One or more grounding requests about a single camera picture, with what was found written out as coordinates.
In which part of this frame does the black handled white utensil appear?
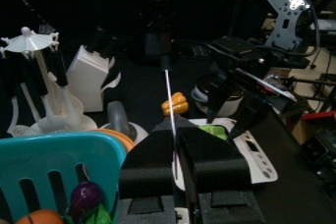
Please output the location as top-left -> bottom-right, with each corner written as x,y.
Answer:
18,55 -> 49,118
42,49 -> 84,128
0,56 -> 37,138

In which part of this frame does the green toy starfruit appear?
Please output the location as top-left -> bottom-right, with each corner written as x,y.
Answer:
198,124 -> 229,141

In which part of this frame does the black handled block knife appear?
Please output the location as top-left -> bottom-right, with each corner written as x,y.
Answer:
101,35 -> 121,61
85,27 -> 109,56

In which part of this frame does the red metal frame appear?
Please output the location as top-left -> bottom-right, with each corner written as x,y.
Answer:
300,110 -> 336,124

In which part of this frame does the white utensil rack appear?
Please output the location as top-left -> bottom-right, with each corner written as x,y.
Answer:
0,26 -> 98,138

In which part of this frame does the green toy vegetable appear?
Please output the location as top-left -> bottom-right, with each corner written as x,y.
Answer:
84,203 -> 114,224

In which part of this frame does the white grey toy kettle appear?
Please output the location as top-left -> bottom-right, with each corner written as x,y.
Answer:
98,100 -> 150,145

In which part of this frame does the teal slotted plastic basket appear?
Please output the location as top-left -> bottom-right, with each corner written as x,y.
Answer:
0,132 -> 128,224

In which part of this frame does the purple toy eggplant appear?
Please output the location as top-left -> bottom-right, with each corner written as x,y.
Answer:
69,181 -> 102,213

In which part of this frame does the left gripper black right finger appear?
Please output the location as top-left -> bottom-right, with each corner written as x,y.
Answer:
177,126 -> 266,224

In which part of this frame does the yellow orange toy fruit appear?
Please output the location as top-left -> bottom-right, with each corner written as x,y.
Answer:
160,91 -> 190,117

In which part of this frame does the orange flat toy piece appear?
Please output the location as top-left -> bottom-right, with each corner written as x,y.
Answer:
89,128 -> 136,153

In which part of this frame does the white round pot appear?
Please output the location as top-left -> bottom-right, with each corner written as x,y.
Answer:
189,74 -> 245,118

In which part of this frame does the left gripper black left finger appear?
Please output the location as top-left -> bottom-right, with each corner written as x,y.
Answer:
117,118 -> 177,224

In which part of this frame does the white toy knife block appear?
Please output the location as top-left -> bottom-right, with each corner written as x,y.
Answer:
64,44 -> 124,113

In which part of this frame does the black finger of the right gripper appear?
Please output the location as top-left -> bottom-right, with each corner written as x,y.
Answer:
206,82 -> 233,124
225,94 -> 273,141

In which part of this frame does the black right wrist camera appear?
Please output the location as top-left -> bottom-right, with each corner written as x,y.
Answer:
209,35 -> 264,60

